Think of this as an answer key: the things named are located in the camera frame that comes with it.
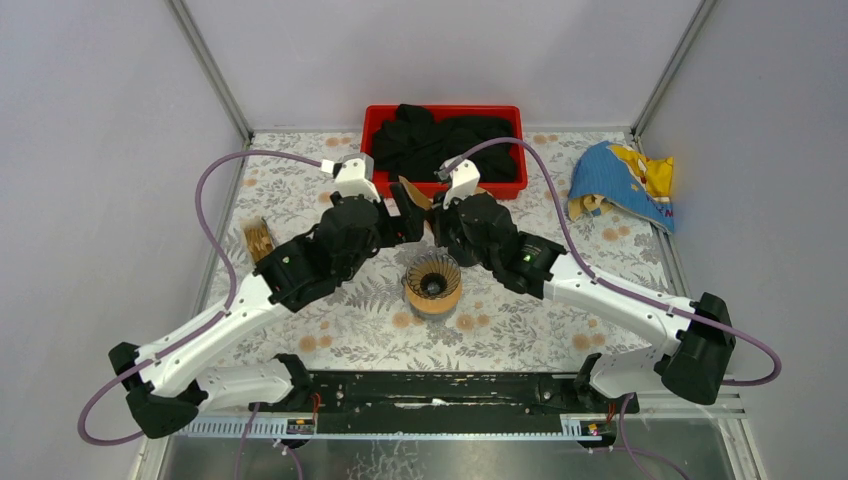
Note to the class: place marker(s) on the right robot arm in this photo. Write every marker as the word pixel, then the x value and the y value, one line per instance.
pixel 689 347

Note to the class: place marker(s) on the orange coffee filter box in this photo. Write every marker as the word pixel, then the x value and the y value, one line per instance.
pixel 258 240

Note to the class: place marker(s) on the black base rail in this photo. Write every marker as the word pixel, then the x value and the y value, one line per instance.
pixel 447 403

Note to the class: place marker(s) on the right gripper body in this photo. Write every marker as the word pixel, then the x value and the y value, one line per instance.
pixel 448 231

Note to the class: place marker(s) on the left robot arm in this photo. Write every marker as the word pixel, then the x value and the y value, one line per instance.
pixel 170 381

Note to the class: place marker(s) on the grey glass dripper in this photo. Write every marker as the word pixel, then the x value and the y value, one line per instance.
pixel 433 275

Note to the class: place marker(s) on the red plastic bin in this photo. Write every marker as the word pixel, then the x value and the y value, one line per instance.
pixel 502 167

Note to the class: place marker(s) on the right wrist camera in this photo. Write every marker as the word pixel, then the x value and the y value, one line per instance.
pixel 462 177

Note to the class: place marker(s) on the blue and yellow cloth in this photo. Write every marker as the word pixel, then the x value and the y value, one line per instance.
pixel 612 175

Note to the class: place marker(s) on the black cloth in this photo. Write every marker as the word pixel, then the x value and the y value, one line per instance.
pixel 415 144

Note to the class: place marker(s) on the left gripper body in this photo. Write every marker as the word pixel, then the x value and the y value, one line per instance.
pixel 395 216

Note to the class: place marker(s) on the clear glass carafe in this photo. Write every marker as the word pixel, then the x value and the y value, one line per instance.
pixel 434 316

